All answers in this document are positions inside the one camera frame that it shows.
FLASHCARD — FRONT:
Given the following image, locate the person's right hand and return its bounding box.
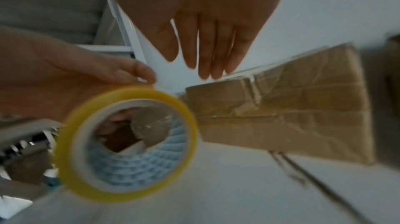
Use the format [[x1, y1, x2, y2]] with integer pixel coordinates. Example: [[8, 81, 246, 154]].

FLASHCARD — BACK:
[[99, 0, 293, 80]]

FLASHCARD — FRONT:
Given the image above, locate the white metal shelf frame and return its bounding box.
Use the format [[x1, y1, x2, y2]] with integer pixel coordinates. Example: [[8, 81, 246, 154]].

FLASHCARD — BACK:
[[75, 0, 148, 61]]

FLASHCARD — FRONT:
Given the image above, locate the yellow clear tape roll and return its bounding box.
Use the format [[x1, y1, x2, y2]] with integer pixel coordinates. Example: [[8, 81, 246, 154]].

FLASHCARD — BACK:
[[51, 83, 200, 204]]

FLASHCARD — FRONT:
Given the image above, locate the grey folded fabric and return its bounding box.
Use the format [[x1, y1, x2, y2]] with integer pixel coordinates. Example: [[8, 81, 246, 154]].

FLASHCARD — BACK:
[[0, 0, 108, 45]]

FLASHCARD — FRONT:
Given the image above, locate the taped brown cardboard box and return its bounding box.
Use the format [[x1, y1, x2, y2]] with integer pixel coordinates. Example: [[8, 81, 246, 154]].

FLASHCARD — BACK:
[[185, 42, 376, 166]]

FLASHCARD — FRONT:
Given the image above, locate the person's left hand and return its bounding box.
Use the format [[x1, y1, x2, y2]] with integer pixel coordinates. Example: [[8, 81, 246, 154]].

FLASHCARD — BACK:
[[0, 26, 158, 153]]

